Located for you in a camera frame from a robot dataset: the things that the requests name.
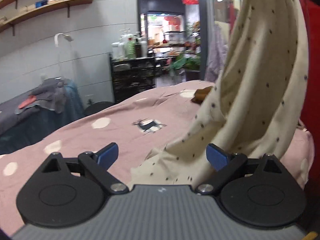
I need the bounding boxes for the red cloth on bed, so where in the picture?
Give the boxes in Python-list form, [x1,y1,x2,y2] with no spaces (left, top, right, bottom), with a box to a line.
[18,95,37,109]

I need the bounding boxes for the cream dotted small shirt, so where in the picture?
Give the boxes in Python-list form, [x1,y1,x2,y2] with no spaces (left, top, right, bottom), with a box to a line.
[130,0,309,187]

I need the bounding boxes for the black round stool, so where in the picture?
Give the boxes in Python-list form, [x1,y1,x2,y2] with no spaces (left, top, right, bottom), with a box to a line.
[84,101,114,116]

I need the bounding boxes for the pink polka dot bedsheet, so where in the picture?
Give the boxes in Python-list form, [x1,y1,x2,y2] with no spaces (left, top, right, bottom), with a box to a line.
[0,80,315,237]

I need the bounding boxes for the brown folded garment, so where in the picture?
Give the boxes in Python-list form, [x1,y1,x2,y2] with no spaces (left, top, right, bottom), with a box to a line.
[191,86,213,105]

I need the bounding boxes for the white floor lamp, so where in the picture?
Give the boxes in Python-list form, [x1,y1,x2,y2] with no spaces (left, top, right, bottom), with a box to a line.
[54,33,74,79]

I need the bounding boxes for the black shelving cart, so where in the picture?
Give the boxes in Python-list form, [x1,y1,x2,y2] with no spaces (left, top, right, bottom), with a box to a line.
[109,54,156,103]

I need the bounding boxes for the dark grey massage bed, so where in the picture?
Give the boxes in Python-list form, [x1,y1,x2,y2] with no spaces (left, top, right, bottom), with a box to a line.
[1,79,84,155]

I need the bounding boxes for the bottles on cart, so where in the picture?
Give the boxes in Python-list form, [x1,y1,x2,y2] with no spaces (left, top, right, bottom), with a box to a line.
[111,28,148,61]

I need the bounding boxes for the grey towel on bed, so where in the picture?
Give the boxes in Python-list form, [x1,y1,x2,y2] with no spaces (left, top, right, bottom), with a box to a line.
[15,78,67,115]

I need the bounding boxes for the green potted plant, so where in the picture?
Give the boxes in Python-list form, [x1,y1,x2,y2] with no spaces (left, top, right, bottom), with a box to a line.
[170,53,201,81]

